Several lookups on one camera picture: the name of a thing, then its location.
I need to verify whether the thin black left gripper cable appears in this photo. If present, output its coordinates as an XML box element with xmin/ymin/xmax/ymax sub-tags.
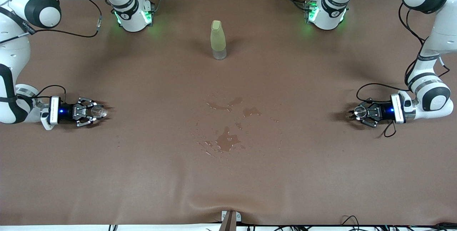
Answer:
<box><xmin>356</xmin><ymin>83</ymin><xmax>411</xmax><ymax>101</ymax></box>

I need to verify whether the black left camera cable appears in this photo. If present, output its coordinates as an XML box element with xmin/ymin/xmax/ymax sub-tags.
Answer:
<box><xmin>383</xmin><ymin>120</ymin><xmax>397</xmax><ymax>138</ymax></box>

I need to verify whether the clear glass measuring beaker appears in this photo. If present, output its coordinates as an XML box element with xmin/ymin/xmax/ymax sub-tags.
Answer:
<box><xmin>89</xmin><ymin>104</ymin><xmax>107</xmax><ymax>119</ymax></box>

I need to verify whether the black cable along right arm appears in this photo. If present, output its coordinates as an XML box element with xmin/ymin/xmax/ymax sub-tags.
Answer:
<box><xmin>25</xmin><ymin>0</ymin><xmax>103</xmax><ymax>39</ymax></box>

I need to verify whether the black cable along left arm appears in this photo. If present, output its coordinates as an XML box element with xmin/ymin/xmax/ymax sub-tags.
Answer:
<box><xmin>397</xmin><ymin>2</ymin><xmax>451</xmax><ymax>85</ymax></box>

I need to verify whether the steel double cone jigger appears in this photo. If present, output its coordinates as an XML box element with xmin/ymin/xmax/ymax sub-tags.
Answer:
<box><xmin>348</xmin><ymin>105</ymin><xmax>368</xmax><ymax>120</ymax></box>

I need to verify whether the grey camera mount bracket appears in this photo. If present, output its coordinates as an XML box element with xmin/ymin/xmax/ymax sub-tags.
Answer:
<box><xmin>219</xmin><ymin>210</ymin><xmax>242</xmax><ymax>231</ymax></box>

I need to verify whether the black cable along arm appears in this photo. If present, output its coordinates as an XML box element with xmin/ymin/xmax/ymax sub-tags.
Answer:
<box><xmin>397</xmin><ymin>2</ymin><xmax>451</xmax><ymax>85</ymax></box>
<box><xmin>25</xmin><ymin>0</ymin><xmax>103</xmax><ymax>39</ymax></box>

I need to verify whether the yellow green bottle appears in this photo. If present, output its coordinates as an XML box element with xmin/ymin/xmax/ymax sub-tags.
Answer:
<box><xmin>210</xmin><ymin>20</ymin><xmax>228</xmax><ymax>60</ymax></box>

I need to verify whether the thin black right gripper cable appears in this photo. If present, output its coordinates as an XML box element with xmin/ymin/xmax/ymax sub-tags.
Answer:
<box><xmin>36</xmin><ymin>85</ymin><xmax>67</xmax><ymax>99</ymax></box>

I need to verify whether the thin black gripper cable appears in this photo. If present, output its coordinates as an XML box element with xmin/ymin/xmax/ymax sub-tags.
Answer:
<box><xmin>356</xmin><ymin>83</ymin><xmax>411</xmax><ymax>101</ymax></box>
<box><xmin>36</xmin><ymin>85</ymin><xmax>67</xmax><ymax>99</ymax></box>

